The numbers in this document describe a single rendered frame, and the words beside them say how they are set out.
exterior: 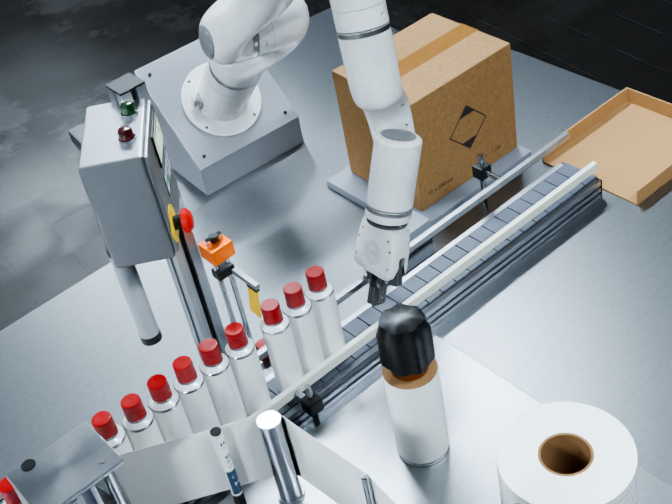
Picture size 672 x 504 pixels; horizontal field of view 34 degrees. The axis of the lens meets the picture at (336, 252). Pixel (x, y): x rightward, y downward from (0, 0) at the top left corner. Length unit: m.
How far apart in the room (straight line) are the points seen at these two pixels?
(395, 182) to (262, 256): 0.55
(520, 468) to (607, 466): 0.12
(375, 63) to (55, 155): 2.85
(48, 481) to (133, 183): 0.44
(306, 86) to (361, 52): 1.09
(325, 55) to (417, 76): 0.76
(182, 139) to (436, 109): 0.63
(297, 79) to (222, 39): 0.76
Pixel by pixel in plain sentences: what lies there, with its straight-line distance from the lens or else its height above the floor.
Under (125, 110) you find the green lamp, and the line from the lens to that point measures 1.64.
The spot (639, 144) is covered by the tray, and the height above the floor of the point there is 0.83.
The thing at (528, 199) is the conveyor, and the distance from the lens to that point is 2.30.
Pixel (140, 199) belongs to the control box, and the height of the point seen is 1.40.
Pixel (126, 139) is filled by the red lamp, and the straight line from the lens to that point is 1.58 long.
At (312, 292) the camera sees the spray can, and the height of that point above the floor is 1.05.
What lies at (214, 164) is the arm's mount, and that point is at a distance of 2.54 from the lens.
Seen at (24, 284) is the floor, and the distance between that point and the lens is 3.91.
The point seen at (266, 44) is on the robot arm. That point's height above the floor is 1.24.
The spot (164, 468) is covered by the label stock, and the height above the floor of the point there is 1.01.
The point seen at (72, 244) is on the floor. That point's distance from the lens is 4.01.
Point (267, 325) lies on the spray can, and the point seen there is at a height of 1.05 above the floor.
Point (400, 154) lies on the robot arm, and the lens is 1.86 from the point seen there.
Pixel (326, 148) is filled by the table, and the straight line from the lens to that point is 2.62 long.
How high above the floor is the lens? 2.29
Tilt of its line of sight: 39 degrees down
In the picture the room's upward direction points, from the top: 12 degrees counter-clockwise
